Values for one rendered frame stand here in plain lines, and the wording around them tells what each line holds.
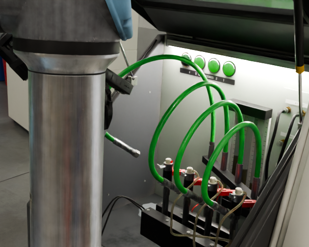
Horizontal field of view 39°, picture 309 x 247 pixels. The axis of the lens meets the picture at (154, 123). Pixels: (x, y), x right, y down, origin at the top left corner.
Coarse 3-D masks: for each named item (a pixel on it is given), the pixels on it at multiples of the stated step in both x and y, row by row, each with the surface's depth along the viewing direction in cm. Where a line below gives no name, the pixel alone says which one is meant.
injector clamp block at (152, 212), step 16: (160, 208) 134; (176, 208) 133; (144, 224) 131; (160, 224) 126; (176, 224) 125; (192, 224) 126; (160, 240) 127; (176, 240) 122; (192, 240) 118; (208, 240) 118
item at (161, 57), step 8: (152, 56) 122; (160, 56) 123; (168, 56) 124; (176, 56) 125; (136, 64) 121; (192, 64) 127; (120, 72) 120; (128, 72) 120; (200, 72) 129; (208, 88) 132; (208, 96) 134; (112, 136) 125
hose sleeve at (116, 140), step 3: (114, 141) 125; (117, 141) 125; (120, 141) 126; (114, 144) 126; (117, 144) 126; (120, 144) 126; (123, 144) 126; (126, 144) 127; (120, 147) 126; (123, 147) 127; (126, 147) 127; (129, 147) 128; (126, 150) 128; (129, 150) 128; (132, 150) 128; (135, 150) 129; (132, 153) 128
